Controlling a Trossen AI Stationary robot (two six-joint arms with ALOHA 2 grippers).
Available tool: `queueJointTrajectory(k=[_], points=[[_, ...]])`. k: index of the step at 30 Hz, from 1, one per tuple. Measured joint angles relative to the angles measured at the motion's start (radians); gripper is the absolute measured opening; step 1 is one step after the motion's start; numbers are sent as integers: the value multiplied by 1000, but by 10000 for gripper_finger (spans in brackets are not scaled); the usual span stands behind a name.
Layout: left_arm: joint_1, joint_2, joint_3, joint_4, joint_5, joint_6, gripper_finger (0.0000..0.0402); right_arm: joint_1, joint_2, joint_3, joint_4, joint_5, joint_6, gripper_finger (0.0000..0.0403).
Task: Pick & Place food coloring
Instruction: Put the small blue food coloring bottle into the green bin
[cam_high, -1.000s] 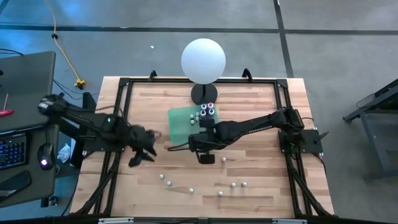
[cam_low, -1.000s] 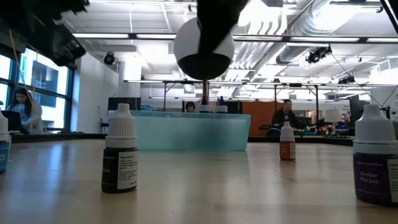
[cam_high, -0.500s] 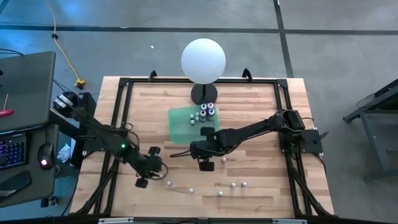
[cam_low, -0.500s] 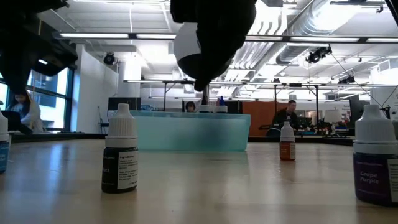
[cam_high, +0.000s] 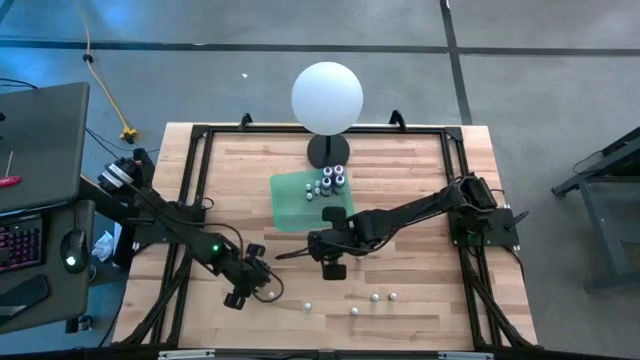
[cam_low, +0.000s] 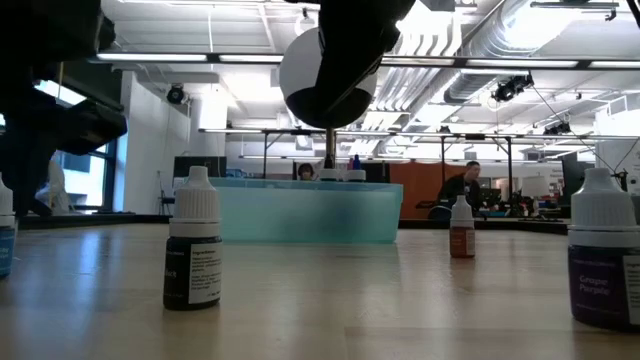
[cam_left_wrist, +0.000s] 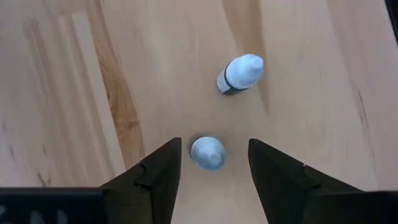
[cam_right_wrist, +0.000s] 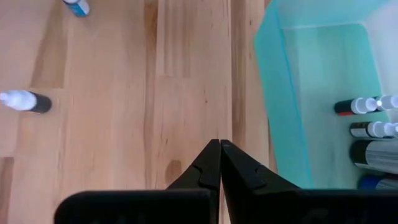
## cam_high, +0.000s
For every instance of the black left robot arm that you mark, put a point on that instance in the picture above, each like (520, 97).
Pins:
(175, 220)

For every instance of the dark grey desk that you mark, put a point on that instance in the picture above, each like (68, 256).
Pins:
(55, 300)

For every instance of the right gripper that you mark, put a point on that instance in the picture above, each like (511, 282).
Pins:
(330, 242)

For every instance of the silver bracket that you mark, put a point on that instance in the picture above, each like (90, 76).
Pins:
(462, 356)
(185, 355)

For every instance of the grey laptop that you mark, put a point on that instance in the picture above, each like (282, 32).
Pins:
(42, 145)

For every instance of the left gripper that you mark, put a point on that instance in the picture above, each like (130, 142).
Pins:
(247, 277)

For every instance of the black wrist rest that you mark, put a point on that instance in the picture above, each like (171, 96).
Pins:
(22, 297)

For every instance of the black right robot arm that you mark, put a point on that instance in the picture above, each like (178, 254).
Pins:
(415, 207)

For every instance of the large black food coloring bottle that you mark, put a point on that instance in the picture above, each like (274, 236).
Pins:
(326, 184)

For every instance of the black metal cart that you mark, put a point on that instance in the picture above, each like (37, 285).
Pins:
(607, 230)

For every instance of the globe table lamp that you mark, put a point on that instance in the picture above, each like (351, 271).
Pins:
(327, 97)

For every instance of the backlit keyboard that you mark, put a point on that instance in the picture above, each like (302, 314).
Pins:
(20, 245)

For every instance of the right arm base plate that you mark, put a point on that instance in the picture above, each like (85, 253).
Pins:
(500, 230)

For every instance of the white crumpled paper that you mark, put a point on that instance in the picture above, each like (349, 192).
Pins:
(102, 246)

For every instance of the teal translucent plastic bin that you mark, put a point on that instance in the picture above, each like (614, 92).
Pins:
(290, 210)

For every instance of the large blue food coloring bottle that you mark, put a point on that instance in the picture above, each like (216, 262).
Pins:
(339, 182)

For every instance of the large red food coloring bottle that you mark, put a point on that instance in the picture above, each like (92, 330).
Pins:
(339, 169)

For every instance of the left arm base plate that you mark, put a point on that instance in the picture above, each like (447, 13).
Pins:
(145, 235)

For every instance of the black computer mouse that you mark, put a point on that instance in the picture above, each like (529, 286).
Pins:
(75, 250)

